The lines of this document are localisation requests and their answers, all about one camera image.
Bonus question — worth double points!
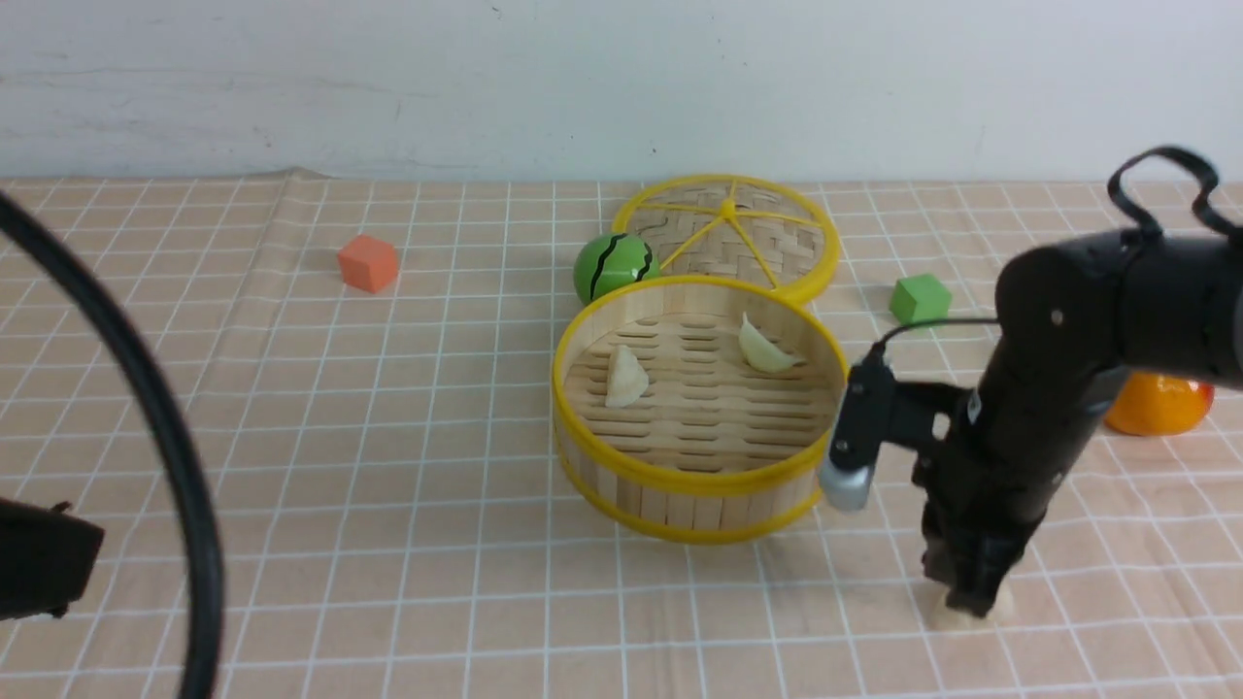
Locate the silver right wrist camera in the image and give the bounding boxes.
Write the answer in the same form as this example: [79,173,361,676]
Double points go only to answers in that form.
[818,345,897,512]

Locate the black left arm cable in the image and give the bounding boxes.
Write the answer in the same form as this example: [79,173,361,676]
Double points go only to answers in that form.
[0,190,226,699]

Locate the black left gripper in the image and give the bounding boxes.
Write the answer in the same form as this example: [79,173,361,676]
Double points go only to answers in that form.
[1,499,104,619]

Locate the white dumpling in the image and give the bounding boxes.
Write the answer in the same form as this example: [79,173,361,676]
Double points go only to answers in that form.
[926,580,1017,633]

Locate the green toy watermelon ball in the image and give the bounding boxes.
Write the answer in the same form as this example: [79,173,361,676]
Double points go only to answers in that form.
[573,233,661,305]

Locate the green foam cube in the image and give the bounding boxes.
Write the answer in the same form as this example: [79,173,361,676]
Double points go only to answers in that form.
[889,274,952,323]

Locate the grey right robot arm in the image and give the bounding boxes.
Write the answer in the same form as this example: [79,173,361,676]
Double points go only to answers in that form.
[914,146,1242,618]

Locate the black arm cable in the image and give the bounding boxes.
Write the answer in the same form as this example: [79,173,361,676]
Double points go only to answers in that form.
[0,190,226,699]
[870,316,1001,369]

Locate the beige checkered tablecloth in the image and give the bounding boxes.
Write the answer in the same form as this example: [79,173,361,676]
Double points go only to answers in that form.
[1,172,1241,698]

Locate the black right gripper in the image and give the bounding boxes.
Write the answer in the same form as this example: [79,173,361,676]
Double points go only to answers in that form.
[916,369,1127,616]

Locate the pale green dumpling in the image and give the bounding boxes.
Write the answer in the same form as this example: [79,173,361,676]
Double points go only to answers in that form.
[604,345,650,409]
[737,313,804,376]

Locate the orange toy pear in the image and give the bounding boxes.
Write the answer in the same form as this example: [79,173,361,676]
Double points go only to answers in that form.
[1105,372,1216,437]

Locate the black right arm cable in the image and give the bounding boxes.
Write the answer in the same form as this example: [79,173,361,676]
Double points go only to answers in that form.
[870,316,1001,369]

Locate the bamboo steamer tray yellow rim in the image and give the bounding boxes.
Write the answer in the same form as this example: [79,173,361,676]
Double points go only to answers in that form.
[551,276,849,545]

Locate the bamboo steamer lid yellow rim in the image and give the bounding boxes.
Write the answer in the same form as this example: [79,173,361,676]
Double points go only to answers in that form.
[610,174,842,305]

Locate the orange foam cube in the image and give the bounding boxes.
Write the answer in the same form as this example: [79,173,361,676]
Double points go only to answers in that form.
[336,235,400,295]

